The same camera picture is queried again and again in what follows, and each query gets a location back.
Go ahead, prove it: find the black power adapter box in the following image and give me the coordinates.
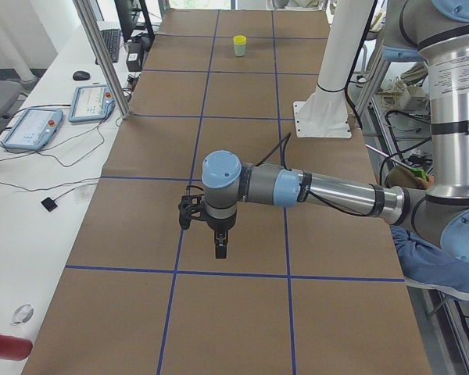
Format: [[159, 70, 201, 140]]
[[126, 42, 144, 73]]

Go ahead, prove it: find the red cylinder bottle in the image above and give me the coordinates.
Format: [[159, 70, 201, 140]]
[[0, 334, 33, 361]]

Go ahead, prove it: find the small black square device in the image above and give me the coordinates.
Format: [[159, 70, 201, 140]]
[[41, 197, 58, 212]]

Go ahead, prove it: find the clear plastic wrapper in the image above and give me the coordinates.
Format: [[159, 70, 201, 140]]
[[10, 304, 34, 326]]

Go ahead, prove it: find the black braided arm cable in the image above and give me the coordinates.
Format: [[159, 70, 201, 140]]
[[257, 131, 292, 169]]

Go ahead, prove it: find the grey office chair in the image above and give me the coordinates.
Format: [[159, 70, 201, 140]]
[[0, 80, 28, 120]]

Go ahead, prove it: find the black keyboard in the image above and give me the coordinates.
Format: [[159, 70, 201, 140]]
[[100, 29, 122, 63]]

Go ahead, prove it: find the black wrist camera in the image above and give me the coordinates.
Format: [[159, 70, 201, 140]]
[[178, 184, 207, 230]]

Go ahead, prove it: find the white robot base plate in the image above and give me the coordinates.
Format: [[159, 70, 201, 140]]
[[293, 99, 352, 139]]

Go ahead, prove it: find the black computer monitor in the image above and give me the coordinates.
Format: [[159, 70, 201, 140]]
[[114, 0, 155, 41]]

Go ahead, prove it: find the person in blue hoodie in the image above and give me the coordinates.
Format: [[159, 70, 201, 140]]
[[385, 165, 469, 301]]

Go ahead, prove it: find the green handheld tool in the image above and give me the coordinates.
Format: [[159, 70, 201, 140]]
[[410, 168, 428, 180]]

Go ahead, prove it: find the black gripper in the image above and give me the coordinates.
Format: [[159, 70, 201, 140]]
[[206, 214, 236, 259]]

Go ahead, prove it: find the yellow plastic cup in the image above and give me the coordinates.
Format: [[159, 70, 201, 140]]
[[233, 35, 247, 45]]

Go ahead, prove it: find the blue teach pendant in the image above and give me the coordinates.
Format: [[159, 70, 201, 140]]
[[1, 109, 64, 152], [68, 84, 115, 123]]

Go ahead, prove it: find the far blue teach pendant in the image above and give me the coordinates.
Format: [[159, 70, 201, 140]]
[[68, 84, 115, 123]]

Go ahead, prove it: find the green plastic cup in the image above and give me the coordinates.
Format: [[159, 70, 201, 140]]
[[234, 44, 246, 57]]

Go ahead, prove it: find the aluminium frame post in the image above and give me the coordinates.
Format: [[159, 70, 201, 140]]
[[73, 0, 131, 120]]

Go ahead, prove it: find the black computer mouse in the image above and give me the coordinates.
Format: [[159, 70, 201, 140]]
[[72, 70, 91, 81]]

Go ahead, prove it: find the near blue teach pendant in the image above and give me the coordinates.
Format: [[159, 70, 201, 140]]
[[1, 109, 64, 152]]

